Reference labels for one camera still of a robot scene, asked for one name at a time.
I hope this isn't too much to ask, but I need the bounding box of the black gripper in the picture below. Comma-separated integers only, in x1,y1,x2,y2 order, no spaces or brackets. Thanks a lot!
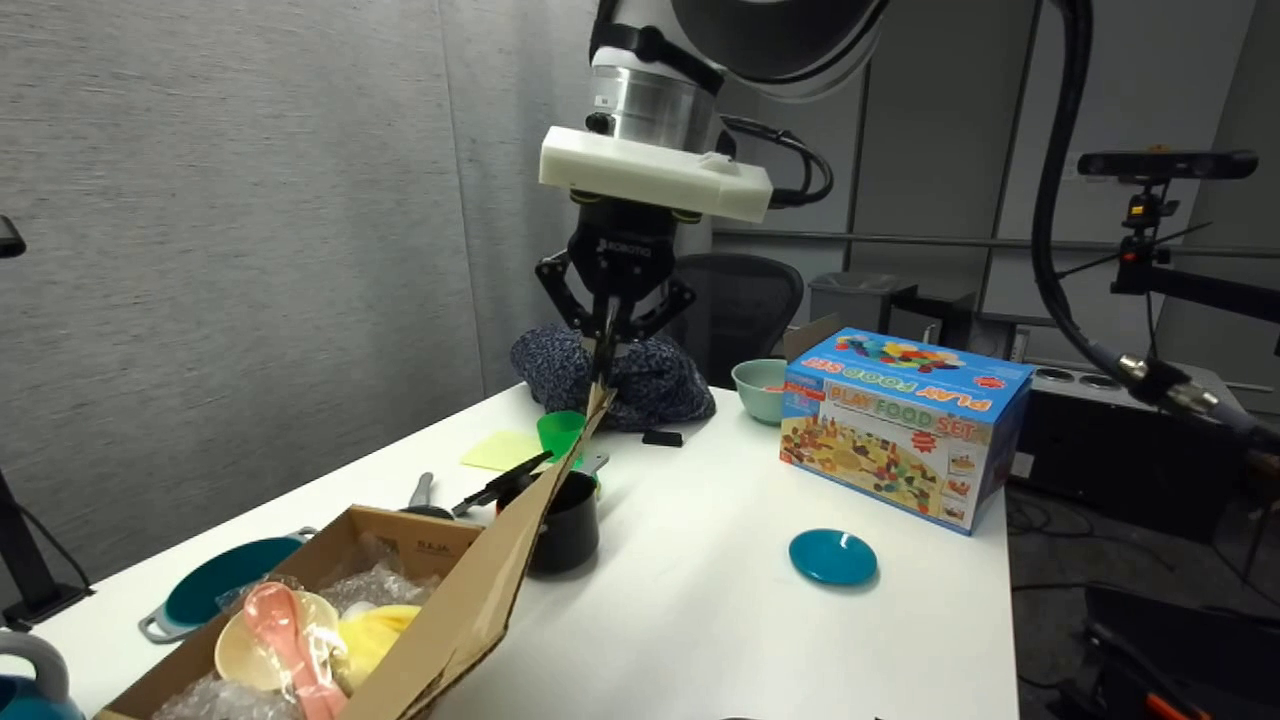
534,192,702,390

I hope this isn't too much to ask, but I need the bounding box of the brown cardboard box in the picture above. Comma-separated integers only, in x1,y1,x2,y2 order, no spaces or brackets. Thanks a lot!
91,379,619,720

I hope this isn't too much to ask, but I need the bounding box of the colourful toy food box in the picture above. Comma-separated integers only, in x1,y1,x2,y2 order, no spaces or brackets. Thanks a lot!
775,324,1039,535

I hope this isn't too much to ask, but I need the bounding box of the dark blue speckled cushion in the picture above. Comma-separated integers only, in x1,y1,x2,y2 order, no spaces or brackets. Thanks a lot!
509,315,720,431

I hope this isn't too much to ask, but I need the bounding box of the black office chair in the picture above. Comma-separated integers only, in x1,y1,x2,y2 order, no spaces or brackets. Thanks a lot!
663,253,808,390

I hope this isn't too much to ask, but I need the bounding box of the green plastic cup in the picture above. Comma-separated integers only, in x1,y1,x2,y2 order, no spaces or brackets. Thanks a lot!
538,407,591,472

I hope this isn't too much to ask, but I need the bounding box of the mint green bowl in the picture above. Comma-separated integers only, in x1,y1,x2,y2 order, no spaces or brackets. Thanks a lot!
727,355,794,428

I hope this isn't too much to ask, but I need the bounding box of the yellow green cloth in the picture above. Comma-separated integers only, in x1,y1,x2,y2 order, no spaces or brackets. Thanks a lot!
459,428,550,477

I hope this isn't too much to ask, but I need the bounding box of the black kitchen utensil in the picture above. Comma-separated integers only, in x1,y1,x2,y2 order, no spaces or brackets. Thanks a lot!
449,446,552,520

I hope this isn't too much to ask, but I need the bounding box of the black toy pot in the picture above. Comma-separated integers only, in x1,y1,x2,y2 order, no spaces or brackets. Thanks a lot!
525,467,604,580

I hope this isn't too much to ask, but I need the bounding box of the grey waste bin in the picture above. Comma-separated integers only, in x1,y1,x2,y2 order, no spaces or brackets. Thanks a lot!
808,268,919,334

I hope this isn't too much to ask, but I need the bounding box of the dark waste bin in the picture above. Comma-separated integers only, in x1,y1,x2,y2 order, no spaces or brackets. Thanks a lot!
884,292,998,355

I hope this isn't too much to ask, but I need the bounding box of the teal round plate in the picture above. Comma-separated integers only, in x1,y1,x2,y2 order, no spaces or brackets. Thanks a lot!
784,524,884,591

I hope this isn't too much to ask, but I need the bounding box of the clear plastic bag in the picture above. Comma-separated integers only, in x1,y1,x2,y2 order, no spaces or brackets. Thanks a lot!
151,673,256,720
314,556,433,614

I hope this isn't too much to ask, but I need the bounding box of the yellow toy food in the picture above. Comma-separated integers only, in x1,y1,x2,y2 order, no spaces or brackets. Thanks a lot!
331,601,425,682

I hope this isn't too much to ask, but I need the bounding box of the pink toy utensil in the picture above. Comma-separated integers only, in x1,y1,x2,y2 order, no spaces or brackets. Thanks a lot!
244,577,352,720

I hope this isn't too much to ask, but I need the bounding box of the teal toy pot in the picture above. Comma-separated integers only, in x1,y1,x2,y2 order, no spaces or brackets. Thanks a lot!
136,529,315,647

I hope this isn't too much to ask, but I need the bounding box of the tan toy plate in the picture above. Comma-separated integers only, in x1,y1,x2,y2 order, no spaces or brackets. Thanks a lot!
213,589,344,696

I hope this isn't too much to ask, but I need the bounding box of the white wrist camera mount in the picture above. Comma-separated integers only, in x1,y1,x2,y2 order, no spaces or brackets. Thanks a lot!
538,120,775,227

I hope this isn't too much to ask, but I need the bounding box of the thick black cable hose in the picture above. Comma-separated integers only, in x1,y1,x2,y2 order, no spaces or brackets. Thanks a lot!
1033,0,1280,450

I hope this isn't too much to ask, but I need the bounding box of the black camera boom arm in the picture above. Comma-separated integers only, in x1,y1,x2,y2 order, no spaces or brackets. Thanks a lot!
1113,174,1280,324

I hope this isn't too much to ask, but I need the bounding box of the grey bar camera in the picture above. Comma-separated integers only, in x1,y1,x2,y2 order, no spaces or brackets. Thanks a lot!
1075,146,1260,182

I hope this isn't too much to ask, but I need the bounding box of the black camera stand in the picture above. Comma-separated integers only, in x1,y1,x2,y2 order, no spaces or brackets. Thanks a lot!
0,467,97,637

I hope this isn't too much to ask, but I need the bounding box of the teal kettle with grey handle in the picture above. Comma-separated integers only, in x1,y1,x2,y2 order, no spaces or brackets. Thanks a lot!
0,626,87,720

